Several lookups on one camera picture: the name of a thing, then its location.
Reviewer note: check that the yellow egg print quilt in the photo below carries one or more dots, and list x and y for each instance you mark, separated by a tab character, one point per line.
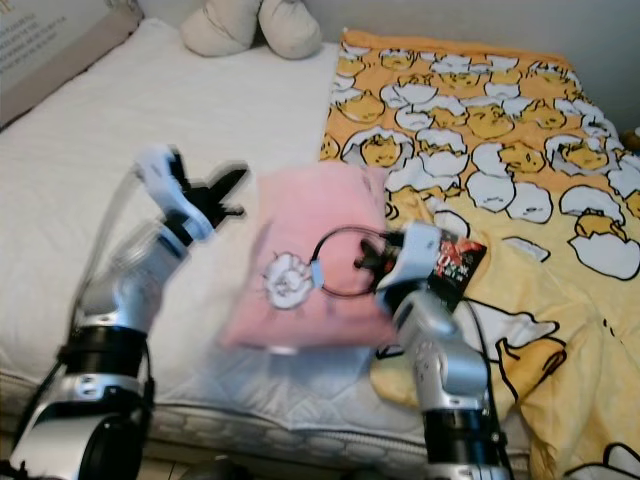
510	150

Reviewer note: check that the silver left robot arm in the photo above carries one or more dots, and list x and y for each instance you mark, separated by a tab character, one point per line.
120	340

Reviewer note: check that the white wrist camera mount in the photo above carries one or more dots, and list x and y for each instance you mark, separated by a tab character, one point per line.
412	265
170	188

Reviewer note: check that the grey quilted mattress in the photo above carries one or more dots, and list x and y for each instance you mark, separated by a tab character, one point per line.
260	420

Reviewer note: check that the white quilted mattress pad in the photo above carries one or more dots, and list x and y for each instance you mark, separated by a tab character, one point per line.
120	160

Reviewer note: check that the pink plush pillow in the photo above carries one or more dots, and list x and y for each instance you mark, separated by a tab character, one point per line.
310	250

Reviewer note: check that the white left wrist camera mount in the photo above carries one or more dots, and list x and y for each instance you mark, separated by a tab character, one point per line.
170	188

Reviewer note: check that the beige plush toy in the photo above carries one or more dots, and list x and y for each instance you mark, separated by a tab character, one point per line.
250	28

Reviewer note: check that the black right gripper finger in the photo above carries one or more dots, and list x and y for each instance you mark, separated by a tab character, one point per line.
364	262

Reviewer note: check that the dark book with red cover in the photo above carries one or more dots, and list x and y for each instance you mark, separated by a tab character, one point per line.
460	270

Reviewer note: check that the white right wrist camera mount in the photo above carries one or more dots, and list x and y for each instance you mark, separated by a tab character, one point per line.
412	265

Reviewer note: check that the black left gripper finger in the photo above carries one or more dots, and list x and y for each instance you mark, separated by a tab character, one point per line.
232	211
230	182

